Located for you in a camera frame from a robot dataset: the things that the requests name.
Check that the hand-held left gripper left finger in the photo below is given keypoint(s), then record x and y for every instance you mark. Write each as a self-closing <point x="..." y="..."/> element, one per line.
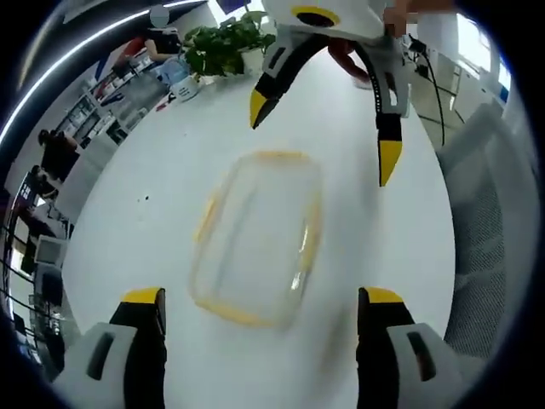
<point x="102" y="353"/>

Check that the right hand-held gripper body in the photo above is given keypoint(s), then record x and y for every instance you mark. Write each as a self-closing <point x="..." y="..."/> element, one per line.
<point x="357" y="19"/>

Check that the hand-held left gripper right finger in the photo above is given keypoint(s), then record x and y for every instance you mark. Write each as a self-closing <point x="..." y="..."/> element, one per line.
<point x="400" y="362"/>

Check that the clear container with yellow plastic buckle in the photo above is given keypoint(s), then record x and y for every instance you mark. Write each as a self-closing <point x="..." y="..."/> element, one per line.
<point x="255" y="238"/>

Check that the person's right hand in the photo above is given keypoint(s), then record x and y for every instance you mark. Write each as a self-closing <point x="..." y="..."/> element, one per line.
<point x="347" y="57"/>

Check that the white plant pot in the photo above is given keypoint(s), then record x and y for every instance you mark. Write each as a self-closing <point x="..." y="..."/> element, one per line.
<point x="253" y="61"/>

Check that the green potted plant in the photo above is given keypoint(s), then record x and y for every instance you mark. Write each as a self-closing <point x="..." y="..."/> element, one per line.
<point x="221" y="47"/>

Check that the white printed mug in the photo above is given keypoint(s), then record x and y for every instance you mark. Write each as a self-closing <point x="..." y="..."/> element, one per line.
<point x="186" y="91"/>

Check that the red item on table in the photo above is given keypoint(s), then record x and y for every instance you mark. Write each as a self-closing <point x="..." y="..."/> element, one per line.
<point x="165" y="103"/>

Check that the grey mesh office chair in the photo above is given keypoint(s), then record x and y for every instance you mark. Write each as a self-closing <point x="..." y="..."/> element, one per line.
<point x="489" y="234"/>

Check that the long ceiling light strip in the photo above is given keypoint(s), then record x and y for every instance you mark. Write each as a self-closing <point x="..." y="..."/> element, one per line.
<point x="72" y="55"/>

